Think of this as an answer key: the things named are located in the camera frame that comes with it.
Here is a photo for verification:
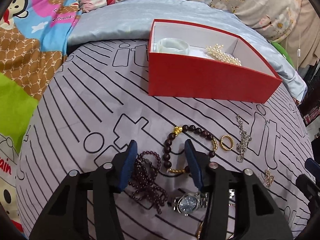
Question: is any gold ring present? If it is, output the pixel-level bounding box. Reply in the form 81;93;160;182
220;134;234;152

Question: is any dark bead gold bracelet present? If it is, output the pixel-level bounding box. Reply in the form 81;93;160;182
162;124;219;175

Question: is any red jewelry box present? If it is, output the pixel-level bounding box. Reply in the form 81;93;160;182
148;19;282;103

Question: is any silver wrist watch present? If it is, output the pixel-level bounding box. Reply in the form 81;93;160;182
168;192;209;216

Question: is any lavender striped bed sheet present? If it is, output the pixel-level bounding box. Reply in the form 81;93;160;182
16;40;312;236

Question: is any green plastic object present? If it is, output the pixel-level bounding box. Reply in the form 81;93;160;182
271;42;295;68

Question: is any white pearl hair clip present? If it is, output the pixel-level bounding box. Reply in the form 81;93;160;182
206;44;242;66

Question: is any monkey cartoon blanket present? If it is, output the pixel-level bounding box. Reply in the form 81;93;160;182
1;0;80;234

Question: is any pale jade bangle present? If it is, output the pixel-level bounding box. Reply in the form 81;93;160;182
155;38;190;55

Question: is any light blue quilt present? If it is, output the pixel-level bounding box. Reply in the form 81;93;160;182
67;0;308;101

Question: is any silver rhinestone chain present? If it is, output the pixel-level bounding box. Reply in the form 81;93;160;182
235;114;253;163

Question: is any garnet small bead necklace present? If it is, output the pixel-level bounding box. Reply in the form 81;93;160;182
128;150;169;215

